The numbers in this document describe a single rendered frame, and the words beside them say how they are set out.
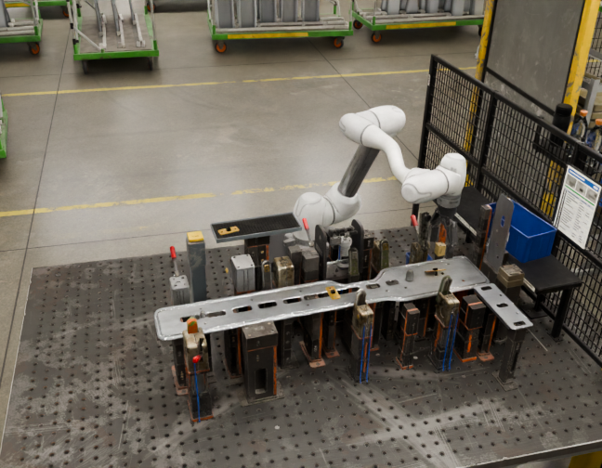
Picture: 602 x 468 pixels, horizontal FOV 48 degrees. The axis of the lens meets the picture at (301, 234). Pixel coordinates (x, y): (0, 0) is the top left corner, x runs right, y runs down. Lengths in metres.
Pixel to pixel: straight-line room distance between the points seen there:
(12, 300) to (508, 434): 3.17
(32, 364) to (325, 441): 1.25
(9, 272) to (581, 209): 3.61
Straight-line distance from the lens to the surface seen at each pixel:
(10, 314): 4.54
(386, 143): 2.84
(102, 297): 3.30
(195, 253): 2.81
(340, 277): 2.89
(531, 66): 4.93
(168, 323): 2.59
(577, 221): 2.98
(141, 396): 2.76
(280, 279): 2.75
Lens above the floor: 2.61
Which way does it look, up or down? 31 degrees down
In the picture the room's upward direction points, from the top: 1 degrees clockwise
